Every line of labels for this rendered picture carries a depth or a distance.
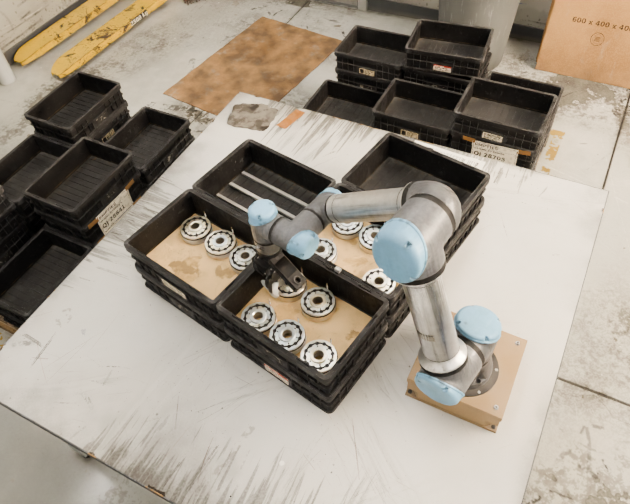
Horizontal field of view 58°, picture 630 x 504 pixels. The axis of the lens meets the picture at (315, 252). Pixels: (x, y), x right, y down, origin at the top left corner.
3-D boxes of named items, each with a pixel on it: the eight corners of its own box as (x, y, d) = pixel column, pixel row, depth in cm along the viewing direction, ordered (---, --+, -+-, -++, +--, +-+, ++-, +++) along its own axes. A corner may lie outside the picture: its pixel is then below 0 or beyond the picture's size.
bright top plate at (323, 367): (344, 353, 157) (344, 352, 157) (321, 380, 152) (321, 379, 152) (315, 334, 161) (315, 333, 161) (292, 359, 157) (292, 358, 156)
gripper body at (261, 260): (272, 255, 171) (266, 228, 161) (292, 270, 166) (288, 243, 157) (253, 271, 167) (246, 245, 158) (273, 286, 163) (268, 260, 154)
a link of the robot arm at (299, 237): (328, 220, 144) (294, 202, 148) (300, 247, 138) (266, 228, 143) (329, 240, 150) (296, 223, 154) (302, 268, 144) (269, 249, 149)
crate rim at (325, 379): (391, 305, 160) (391, 301, 158) (327, 386, 146) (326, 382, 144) (281, 243, 177) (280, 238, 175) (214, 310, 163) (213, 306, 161)
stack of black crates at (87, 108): (107, 136, 336) (77, 70, 301) (147, 150, 326) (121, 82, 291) (60, 181, 314) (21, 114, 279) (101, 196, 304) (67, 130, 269)
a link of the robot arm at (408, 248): (488, 374, 143) (451, 196, 111) (459, 420, 135) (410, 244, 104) (446, 358, 151) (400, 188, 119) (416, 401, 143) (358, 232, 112)
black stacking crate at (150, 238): (284, 262, 184) (280, 239, 175) (221, 327, 170) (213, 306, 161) (197, 211, 201) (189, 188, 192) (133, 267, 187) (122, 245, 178)
